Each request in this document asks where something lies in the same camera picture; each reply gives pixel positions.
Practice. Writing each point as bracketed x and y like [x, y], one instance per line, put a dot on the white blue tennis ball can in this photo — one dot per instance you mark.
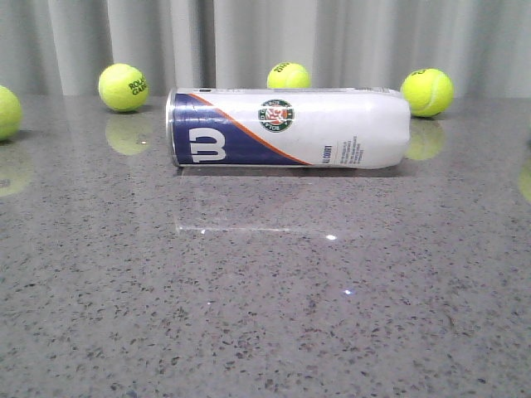
[365, 128]

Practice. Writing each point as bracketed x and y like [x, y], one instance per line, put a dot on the centre yellow tennis ball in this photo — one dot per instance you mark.
[288, 75]

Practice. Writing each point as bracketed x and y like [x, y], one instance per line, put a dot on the yellow tennis ball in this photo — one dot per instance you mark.
[288, 75]
[428, 92]

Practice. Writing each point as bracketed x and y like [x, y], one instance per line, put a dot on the tennis ball with black lettering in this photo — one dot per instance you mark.
[123, 88]

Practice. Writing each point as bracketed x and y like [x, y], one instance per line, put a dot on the right yellow tennis ball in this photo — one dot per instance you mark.
[428, 92]

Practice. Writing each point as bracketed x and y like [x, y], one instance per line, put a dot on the far left tennis ball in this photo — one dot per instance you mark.
[10, 113]

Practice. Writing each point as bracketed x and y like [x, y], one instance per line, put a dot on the grey pleated curtain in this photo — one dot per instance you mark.
[60, 47]

